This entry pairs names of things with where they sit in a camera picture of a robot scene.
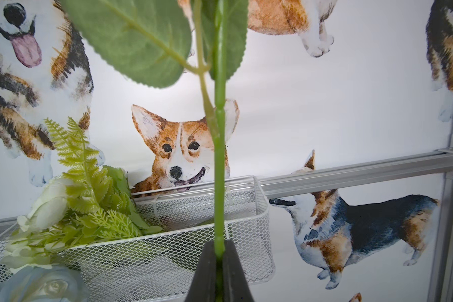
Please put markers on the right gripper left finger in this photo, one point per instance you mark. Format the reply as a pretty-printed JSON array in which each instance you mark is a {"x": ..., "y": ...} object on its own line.
[{"x": 203, "y": 285}]

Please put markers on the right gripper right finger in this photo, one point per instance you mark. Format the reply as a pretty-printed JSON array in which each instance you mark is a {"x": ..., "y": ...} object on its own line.
[{"x": 235, "y": 285}]

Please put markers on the pink rose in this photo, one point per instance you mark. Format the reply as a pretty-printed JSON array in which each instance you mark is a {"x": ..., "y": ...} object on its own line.
[{"x": 154, "y": 42}]

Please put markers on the green white artificial bouquet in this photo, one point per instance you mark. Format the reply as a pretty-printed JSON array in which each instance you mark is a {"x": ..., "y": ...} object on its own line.
[{"x": 87, "y": 204}]

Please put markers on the white wire mesh basket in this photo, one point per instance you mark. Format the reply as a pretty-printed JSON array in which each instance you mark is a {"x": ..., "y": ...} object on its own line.
[{"x": 155, "y": 267}]

